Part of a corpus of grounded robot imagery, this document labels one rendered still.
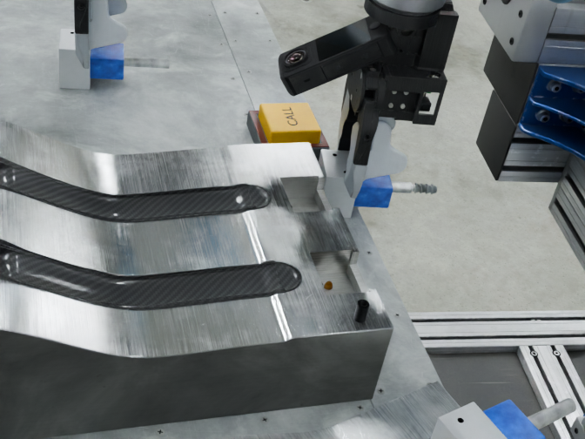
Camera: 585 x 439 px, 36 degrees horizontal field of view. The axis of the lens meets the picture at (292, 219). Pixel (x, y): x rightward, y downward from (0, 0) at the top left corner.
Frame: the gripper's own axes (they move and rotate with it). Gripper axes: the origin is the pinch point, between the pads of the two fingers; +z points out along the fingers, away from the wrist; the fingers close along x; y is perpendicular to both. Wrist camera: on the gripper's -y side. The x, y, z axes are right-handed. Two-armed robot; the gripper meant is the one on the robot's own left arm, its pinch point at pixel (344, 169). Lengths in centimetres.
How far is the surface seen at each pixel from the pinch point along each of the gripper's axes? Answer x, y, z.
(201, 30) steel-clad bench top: 37.0, -14.4, 4.6
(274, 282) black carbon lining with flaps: -22.0, -9.6, -3.9
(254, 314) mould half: -26.0, -11.6, -4.1
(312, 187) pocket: -7.3, -4.6, -3.0
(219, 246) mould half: -17.9, -14.1, -4.0
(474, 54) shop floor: 187, 85, 85
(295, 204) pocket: -8.5, -6.3, -1.7
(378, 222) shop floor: 95, 37, 85
